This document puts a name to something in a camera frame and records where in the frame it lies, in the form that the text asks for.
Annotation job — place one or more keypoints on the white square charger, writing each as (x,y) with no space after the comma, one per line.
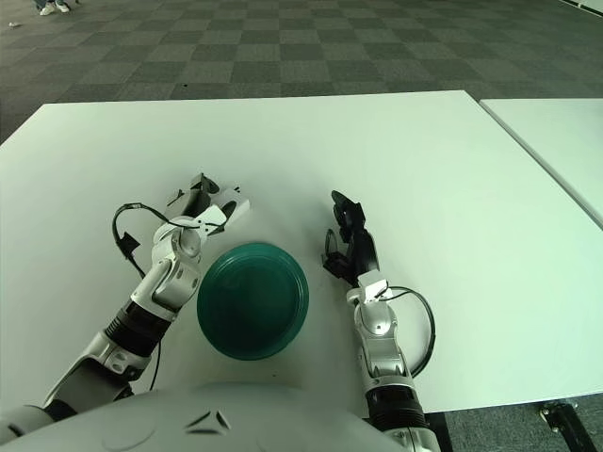
(238,207)

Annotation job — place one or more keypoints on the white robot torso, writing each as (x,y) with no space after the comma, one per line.
(212,424)

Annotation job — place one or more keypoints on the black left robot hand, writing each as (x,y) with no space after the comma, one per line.
(195,202)

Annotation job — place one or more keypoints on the white neighbouring table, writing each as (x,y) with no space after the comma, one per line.
(560,141)

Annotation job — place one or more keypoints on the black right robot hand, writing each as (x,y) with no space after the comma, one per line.
(360,249)

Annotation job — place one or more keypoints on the white sneaker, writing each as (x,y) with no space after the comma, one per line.
(47,11)
(62,7)

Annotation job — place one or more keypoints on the person leg in jeans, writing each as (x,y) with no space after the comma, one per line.
(41,3)

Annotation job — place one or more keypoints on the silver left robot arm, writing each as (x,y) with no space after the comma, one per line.
(165,282)

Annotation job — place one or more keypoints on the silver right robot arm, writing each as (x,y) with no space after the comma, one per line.
(381,339)

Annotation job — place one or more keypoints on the green round plate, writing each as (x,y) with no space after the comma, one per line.
(252,301)

